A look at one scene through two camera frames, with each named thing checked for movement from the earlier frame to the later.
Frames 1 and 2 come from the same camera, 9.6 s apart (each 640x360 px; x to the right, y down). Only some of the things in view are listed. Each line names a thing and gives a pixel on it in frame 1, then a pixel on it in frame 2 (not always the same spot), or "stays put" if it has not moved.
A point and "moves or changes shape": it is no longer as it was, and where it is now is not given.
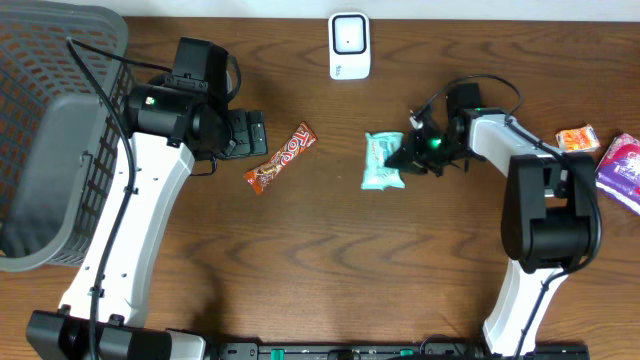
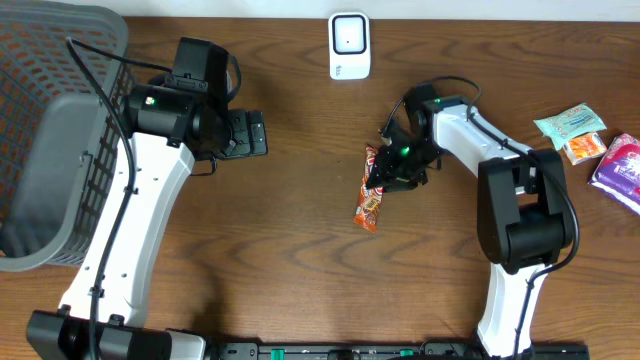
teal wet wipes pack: (379, 146) moves or changes shape
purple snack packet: (618, 174) stays put
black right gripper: (420, 148) → (400, 170)
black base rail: (431, 350) stays put
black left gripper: (247, 132) stays put
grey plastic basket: (60, 138) stays put
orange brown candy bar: (301, 139) → (369, 199)
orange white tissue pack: (578, 139) moves or changes shape
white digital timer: (349, 45) stays put
